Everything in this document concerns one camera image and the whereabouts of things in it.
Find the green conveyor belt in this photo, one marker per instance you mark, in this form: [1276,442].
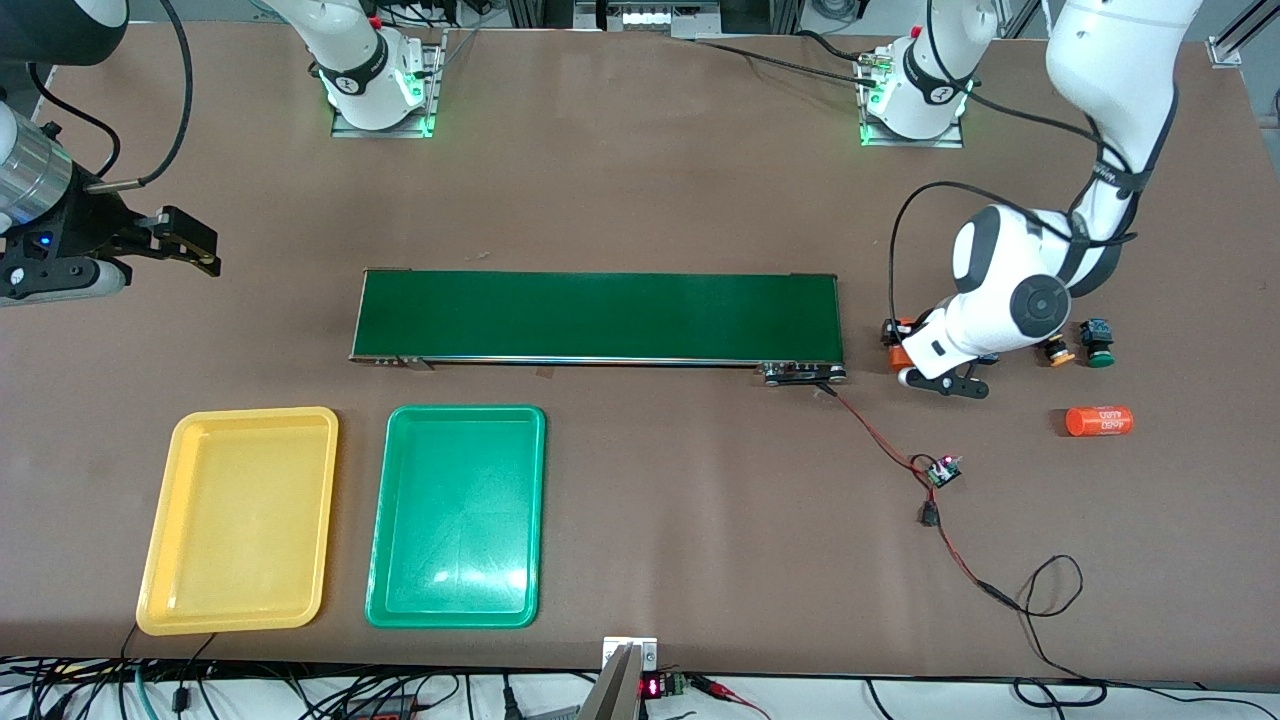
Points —
[600,315]

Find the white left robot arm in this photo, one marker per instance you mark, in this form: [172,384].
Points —
[1010,300]

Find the red clip lead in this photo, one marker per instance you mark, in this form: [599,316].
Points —
[725,690]

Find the orange cylinder with white print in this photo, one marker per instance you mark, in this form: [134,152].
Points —
[900,357]
[1098,421]

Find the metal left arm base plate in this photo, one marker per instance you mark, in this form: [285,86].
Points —
[915,143]

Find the small speed controller board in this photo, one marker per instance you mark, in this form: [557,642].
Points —
[942,472]

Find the orange power strip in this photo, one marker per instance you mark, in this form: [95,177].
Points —
[385,712]

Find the grey metal camera bracket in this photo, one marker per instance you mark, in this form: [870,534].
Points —
[615,690]

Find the silver metal box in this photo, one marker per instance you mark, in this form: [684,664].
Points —
[660,20]

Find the small red digit display module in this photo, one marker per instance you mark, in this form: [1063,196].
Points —
[652,687]

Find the yellow plastic tray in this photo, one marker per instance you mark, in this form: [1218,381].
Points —
[240,520]

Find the green plastic tray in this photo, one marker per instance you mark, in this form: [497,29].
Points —
[455,520]

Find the green mushroom push button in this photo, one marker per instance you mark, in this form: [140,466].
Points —
[1097,333]

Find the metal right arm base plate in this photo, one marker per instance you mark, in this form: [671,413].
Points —
[380,132]

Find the aluminium frame profile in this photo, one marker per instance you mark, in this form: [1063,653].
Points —
[1225,52]

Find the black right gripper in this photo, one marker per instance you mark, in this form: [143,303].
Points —
[88,226]

